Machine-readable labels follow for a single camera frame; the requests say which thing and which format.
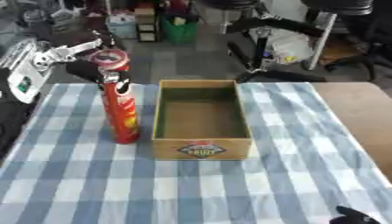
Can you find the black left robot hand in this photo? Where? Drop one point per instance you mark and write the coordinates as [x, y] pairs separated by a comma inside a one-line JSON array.
[[81, 70]]

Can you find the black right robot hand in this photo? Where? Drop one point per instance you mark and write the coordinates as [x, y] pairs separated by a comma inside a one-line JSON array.
[[356, 217]]

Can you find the red cylindrical chips can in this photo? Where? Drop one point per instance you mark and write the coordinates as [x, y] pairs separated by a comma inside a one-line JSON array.
[[121, 116]]

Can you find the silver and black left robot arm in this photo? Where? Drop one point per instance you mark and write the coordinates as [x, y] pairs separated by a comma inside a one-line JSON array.
[[24, 78]]

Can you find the pale blue storage box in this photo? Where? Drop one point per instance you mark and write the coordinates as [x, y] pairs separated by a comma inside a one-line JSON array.
[[121, 26]]

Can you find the tan cardboard box green inside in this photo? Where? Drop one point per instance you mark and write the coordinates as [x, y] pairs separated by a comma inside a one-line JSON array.
[[201, 122]]

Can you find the stacked brown and white boxes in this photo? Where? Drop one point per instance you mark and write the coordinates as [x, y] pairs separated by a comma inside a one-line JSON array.
[[146, 26]]

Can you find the green bag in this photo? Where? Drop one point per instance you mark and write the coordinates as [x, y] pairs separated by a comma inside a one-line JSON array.
[[178, 30]]

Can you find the black office chair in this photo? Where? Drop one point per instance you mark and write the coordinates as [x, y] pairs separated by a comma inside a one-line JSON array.
[[357, 43]]

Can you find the black tripod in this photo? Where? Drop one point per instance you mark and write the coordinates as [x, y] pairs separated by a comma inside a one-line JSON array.
[[261, 46]]

